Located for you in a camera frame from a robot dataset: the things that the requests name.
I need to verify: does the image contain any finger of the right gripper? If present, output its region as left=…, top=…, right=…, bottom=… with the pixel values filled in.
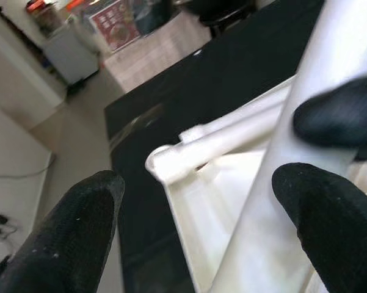
left=294, top=76, right=367, bottom=148

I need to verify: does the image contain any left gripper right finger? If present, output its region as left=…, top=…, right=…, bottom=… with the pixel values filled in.
left=271, top=162, right=367, bottom=293

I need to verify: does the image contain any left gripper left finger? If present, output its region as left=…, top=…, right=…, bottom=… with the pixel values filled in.
left=0, top=170, right=126, bottom=293

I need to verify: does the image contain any white plastic table top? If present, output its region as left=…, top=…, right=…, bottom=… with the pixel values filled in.
left=145, top=78, right=367, bottom=293

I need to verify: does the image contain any black table cloth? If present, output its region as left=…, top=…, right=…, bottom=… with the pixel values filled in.
left=103, top=0, right=327, bottom=293

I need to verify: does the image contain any black stool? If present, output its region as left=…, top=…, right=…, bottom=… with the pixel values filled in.
left=198, top=0, right=257, bottom=39

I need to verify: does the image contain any beige floor mat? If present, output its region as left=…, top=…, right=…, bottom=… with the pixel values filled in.
left=103, top=12, right=213, bottom=92

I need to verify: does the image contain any white cabinet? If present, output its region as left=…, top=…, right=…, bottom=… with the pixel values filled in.
left=44, top=23, right=100, bottom=88

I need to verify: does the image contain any dark bag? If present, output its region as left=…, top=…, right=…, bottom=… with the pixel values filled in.
left=133, top=0, right=175, bottom=36

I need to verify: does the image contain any red printed box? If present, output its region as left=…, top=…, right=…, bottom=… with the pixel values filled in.
left=90, top=2, right=141, bottom=51

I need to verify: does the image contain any orange lidded jar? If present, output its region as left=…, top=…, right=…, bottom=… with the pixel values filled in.
left=26, top=0, right=62, bottom=34

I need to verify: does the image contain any black floor cable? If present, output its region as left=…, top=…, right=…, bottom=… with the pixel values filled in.
left=0, top=213, right=19, bottom=242

